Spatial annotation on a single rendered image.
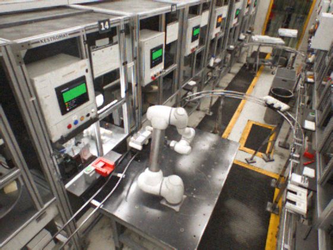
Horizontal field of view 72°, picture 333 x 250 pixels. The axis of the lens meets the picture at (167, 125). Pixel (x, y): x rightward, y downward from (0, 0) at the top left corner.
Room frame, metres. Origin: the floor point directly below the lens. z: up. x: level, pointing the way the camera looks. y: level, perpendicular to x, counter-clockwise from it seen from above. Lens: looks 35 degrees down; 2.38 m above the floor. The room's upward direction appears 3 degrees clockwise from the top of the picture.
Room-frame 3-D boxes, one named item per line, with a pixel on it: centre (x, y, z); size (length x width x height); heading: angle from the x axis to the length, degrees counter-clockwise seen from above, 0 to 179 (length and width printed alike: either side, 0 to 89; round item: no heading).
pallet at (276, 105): (2.84, -1.50, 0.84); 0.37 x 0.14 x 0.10; 32
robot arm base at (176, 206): (1.29, -0.10, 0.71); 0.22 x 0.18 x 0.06; 154
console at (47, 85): (1.40, 0.77, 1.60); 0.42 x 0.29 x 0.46; 154
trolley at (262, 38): (6.46, -2.61, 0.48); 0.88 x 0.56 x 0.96; 82
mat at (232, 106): (5.71, -2.00, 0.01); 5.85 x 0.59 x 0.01; 154
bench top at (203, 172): (1.69, -0.09, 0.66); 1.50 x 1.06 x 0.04; 154
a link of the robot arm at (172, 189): (1.27, -0.08, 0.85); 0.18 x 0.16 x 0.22; 77
